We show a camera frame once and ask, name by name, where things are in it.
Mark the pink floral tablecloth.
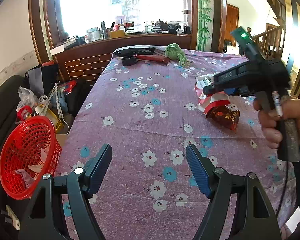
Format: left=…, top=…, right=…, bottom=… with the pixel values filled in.
left=56, top=50, right=296, bottom=239

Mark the white power strip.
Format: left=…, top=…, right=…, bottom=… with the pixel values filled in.
left=0, top=205, right=20, bottom=231

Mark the wooden counter ledge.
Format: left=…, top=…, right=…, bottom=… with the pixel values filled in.
left=54, top=34, right=196, bottom=81

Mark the black shopping bag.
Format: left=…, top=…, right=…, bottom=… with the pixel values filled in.
left=25, top=61, right=59, bottom=98

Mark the green crumpled cloth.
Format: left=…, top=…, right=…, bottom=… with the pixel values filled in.
left=165, top=43, right=190, bottom=68

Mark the dark red foil packet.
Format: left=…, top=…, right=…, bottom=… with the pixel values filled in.
left=206, top=104, right=240, bottom=132

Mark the black sofa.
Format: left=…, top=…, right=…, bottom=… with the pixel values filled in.
left=0, top=75, right=29, bottom=239

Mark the wooden stair railing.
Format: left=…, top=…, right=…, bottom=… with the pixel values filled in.
left=253, top=26, right=285, bottom=59

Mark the red handled tool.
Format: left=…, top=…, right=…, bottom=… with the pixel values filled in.
left=122, top=54, right=170, bottom=67

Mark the red snack wrapper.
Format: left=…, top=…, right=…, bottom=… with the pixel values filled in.
left=194, top=74, right=230, bottom=115

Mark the red plastic basket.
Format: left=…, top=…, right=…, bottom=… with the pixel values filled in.
left=0, top=116, right=62, bottom=200

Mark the clear plastic bag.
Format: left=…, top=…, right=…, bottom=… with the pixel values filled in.
left=16, top=86, right=39, bottom=112

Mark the wooden door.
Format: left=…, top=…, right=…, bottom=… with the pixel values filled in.
left=225, top=4, right=239, bottom=47

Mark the black case on table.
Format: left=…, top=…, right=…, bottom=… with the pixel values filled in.
left=114, top=47, right=155, bottom=57

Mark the person right hand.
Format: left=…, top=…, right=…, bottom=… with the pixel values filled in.
left=253, top=96, right=300, bottom=149

